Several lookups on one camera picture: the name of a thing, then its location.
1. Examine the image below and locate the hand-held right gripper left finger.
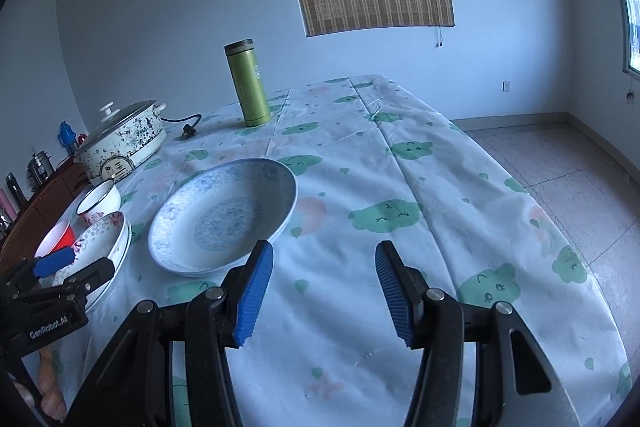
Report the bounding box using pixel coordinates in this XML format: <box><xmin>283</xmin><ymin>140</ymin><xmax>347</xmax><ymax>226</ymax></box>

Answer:
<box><xmin>62</xmin><ymin>239</ymin><xmax>276</xmax><ymax>427</ymax></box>

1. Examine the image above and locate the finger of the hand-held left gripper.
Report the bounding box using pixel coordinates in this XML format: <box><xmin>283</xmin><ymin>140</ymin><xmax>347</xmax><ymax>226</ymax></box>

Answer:
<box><xmin>33</xmin><ymin>247</ymin><xmax>76</xmax><ymax>279</ymax></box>
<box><xmin>61</xmin><ymin>257</ymin><xmax>116</xmax><ymax>297</ymax></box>

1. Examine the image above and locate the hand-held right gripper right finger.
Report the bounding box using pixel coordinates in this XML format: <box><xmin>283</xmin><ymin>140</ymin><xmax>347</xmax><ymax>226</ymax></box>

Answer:
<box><xmin>375</xmin><ymin>241</ymin><xmax>583</xmax><ymax>427</ymax></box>

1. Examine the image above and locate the floral white plate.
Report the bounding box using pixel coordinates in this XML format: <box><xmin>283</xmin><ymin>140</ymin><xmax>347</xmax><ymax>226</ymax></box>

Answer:
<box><xmin>52</xmin><ymin>211</ymin><xmax>128</xmax><ymax>303</ymax></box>
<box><xmin>85</xmin><ymin>219</ymin><xmax>133</xmax><ymax>313</ymax></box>

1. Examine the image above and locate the blue patterned white plate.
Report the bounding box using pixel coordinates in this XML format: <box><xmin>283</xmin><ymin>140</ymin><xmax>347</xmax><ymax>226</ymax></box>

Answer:
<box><xmin>148</xmin><ymin>158</ymin><xmax>299</xmax><ymax>273</ymax></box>
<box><xmin>150</xmin><ymin>227</ymin><xmax>296</xmax><ymax>279</ymax></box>

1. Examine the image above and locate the white enamel plate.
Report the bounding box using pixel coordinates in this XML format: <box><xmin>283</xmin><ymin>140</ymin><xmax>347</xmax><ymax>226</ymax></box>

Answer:
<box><xmin>76</xmin><ymin>179</ymin><xmax>122</xmax><ymax>228</ymax></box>

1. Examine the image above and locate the person's left hand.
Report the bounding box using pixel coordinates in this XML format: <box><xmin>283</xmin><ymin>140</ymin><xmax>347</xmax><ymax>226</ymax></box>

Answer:
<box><xmin>37</xmin><ymin>346</ymin><xmax>68</xmax><ymax>423</ymax></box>

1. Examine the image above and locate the wooden sideboard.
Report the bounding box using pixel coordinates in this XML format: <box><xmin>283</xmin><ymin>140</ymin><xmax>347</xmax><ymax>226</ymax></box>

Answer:
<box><xmin>0</xmin><ymin>158</ymin><xmax>92</xmax><ymax>270</ymax></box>

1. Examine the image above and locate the black thermos flask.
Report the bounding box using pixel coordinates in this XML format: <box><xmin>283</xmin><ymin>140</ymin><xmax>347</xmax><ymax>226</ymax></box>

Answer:
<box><xmin>5</xmin><ymin>173</ymin><xmax>27</xmax><ymax>212</ymax></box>

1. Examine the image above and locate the steel cooker pot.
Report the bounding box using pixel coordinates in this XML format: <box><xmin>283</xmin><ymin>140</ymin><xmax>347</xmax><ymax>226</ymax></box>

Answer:
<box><xmin>27</xmin><ymin>150</ymin><xmax>55</xmax><ymax>188</ymax></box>

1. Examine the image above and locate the blue water bottle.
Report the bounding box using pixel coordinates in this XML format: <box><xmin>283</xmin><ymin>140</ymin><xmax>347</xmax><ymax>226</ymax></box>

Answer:
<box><xmin>58</xmin><ymin>121</ymin><xmax>77</xmax><ymax>156</ymax></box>

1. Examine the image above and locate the cloud printed tablecloth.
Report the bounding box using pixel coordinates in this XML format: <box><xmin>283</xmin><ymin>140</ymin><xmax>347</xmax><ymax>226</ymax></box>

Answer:
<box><xmin>37</xmin><ymin>74</ymin><xmax>633</xmax><ymax>427</ymax></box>

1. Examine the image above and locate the speckled white electric pot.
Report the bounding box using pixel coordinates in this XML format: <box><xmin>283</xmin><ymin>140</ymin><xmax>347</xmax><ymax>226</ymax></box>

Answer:
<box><xmin>75</xmin><ymin>103</ymin><xmax>168</xmax><ymax>186</ymax></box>

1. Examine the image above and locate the glass pot lid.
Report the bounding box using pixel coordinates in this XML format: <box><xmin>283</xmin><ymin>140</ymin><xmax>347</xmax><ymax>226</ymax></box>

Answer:
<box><xmin>81</xmin><ymin>102</ymin><xmax>159</xmax><ymax>152</ymax></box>

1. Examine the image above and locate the green thermos bottle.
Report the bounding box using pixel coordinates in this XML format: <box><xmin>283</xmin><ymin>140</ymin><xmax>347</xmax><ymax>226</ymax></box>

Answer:
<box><xmin>223</xmin><ymin>39</ymin><xmax>272</xmax><ymax>128</ymax></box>

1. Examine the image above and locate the window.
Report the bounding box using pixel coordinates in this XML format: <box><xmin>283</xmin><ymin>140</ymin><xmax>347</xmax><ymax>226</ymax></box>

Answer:
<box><xmin>602</xmin><ymin>0</ymin><xmax>640</xmax><ymax>81</ymax></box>

